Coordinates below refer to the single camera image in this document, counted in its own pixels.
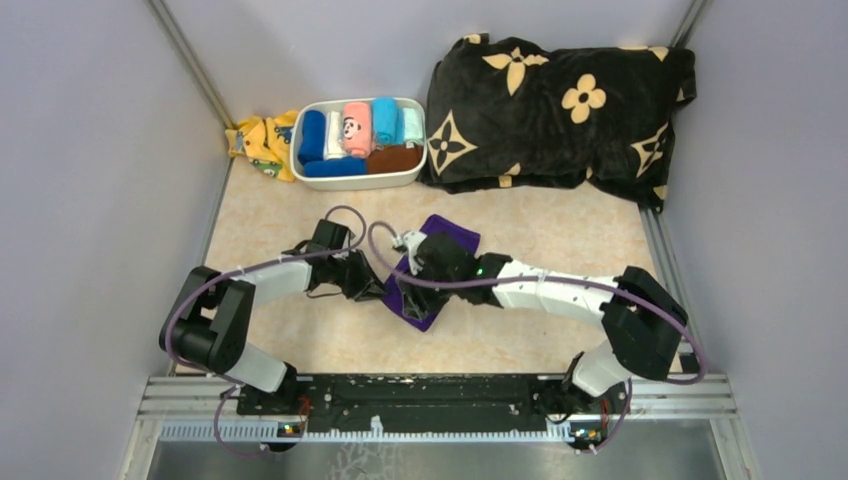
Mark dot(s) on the dark blue rolled towel upright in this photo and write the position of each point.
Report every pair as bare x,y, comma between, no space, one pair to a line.
313,129

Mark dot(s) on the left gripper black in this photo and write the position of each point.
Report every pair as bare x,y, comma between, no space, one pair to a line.
366,285

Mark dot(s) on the yellow patterned cloth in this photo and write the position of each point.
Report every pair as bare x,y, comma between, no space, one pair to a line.
265,142

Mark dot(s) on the pink panda towel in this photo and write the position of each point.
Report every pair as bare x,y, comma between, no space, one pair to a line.
357,129

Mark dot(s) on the dark blue rolled towel lying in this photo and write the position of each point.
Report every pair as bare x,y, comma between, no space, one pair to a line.
341,167

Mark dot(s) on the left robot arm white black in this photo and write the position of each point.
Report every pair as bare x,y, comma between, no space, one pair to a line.
209,322

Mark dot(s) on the brown rolled towel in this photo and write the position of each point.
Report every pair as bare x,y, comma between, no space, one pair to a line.
393,159

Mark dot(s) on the pale mint rolled towel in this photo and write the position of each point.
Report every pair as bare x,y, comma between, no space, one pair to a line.
413,129

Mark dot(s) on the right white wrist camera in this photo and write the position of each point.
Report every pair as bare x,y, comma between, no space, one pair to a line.
408,243

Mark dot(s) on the black floral blanket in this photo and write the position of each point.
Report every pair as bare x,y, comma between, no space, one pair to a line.
509,113

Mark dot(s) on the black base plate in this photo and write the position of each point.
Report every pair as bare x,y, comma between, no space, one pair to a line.
426,404

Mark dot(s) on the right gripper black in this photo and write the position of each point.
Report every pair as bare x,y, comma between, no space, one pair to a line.
417,303

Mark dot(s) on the white rolled towel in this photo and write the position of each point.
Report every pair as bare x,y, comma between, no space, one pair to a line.
334,144

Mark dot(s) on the purple towel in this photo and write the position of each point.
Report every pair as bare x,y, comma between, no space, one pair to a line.
466,239

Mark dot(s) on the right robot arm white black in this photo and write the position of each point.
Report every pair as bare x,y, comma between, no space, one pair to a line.
640,320

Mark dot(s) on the light blue rolled towel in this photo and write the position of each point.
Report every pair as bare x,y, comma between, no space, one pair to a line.
385,120

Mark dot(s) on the white plastic bin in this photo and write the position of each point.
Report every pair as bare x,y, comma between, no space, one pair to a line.
350,183

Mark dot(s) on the aluminium frame rail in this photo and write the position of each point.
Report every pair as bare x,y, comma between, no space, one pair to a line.
193,408

